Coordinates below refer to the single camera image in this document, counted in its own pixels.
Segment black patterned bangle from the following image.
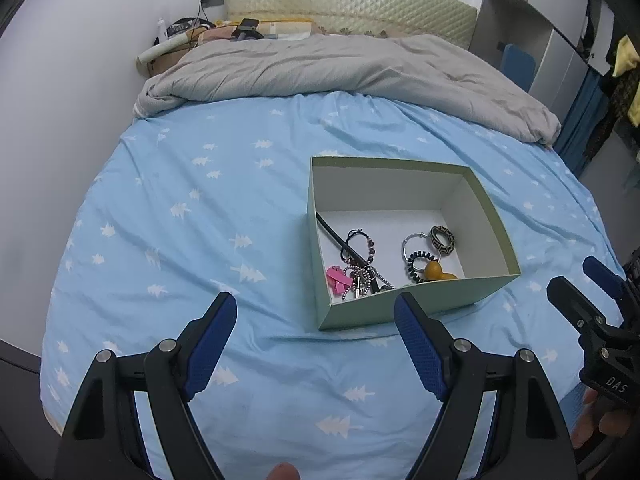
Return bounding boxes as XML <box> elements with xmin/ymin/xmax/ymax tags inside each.
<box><xmin>428</xmin><ymin>226</ymin><xmax>456</xmax><ymax>256</ymax></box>

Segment orange wooden gourd pendant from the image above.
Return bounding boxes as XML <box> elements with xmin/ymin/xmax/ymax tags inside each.
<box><xmin>423</xmin><ymin>261</ymin><xmax>458</xmax><ymax>282</ymax></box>

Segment black spiral hair tie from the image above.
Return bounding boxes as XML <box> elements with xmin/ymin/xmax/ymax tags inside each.
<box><xmin>404</xmin><ymin>248</ymin><xmax>441</xmax><ymax>286</ymax></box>

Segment silver ball chain necklace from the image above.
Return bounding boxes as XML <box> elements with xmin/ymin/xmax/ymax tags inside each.
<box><xmin>342</xmin><ymin>264</ymin><xmax>396</xmax><ymax>302</ymax></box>

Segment pink ribbon keychain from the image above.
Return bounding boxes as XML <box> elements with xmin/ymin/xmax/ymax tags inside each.
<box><xmin>326</xmin><ymin>266</ymin><xmax>352</xmax><ymax>296</ymax></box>

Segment black cord necklace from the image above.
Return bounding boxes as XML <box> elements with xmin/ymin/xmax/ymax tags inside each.
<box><xmin>316</xmin><ymin>211</ymin><xmax>396</xmax><ymax>292</ymax></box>

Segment person's right hand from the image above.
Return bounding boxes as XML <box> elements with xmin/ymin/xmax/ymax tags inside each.
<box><xmin>570</xmin><ymin>388</ymin><xmax>632</xmax><ymax>450</ymax></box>

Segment person's left hand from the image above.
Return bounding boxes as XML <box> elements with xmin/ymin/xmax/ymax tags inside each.
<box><xmin>266</xmin><ymin>463</ymin><xmax>300</xmax><ymax>480</ymax></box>

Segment blue curtain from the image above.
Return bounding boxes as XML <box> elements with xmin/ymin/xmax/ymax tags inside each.
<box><xmin>554</xmin><ymin>68</ymin><xmax>608</xmax><ymax>178</ymax></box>

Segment yellow hanging garment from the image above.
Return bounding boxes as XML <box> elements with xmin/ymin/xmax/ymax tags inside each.
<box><xmin>613</xmin><ymin>35</ymin><xmax>640</xmax><ymax>78</ymax></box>

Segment blue chair back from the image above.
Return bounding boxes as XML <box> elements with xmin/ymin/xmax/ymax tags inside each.
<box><xmin>499</xmin><ymin>44</ymin><xmax>536</xmax><ymax>92</ymax></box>

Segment green cardboard box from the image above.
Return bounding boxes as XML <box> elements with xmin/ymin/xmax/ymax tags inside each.
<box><xmin>307</xmin><ymin>156</ymin><xmax>521</xmax><ymax>330</ymax></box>

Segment light blue bed sheet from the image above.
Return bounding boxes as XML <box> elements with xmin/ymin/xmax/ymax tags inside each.
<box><xmin>40</xmin><ymin>92</ymin><xmax>622</xmax><ymax>479</ymax></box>

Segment grey duvet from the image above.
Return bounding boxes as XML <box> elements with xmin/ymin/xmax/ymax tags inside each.
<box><xmin>132</xmin><ymin>35</ymin><xmax>561</xmax><ymax>145</ymax></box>

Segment grey wardrobe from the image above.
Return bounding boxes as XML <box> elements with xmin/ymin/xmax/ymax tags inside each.
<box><xmin>470</xmin><ymin>0</ymin><xmax>614</xmax><ymax>122</ymax></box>

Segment cream quilted headboard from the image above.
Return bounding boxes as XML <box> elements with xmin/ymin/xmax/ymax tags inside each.
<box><xmin>224</xmin><ymin>0</ymin><xmax>477</xmax><ymax>49</ymax></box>

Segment bedside clutter pile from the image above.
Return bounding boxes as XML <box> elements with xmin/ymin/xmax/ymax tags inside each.
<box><xmin>134</xmin><ymin>0</ymin><xmax>321</xmax><ymax>73</ymax></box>

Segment black beaded bracelet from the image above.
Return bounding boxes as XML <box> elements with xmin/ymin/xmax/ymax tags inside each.
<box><xmin>340</xmin><ymin>227</ymin><xmax>379</xmax><ymax>266</ymax></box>

